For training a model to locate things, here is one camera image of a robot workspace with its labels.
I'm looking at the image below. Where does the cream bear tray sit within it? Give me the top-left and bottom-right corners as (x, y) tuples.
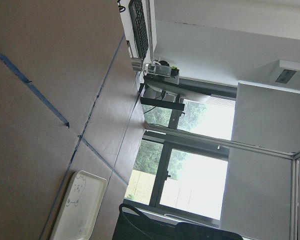
(50, 170), (108, 240)

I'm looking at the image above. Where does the aluminium frame post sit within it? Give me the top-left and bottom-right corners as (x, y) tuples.
(145, 123), (300, 240)

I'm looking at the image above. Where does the silver metal cylinder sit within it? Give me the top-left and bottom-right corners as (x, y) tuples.
(130, 57), (144, 72)

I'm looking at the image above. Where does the black keyboard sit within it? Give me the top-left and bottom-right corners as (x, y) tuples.
(128, 0), (149, 60)

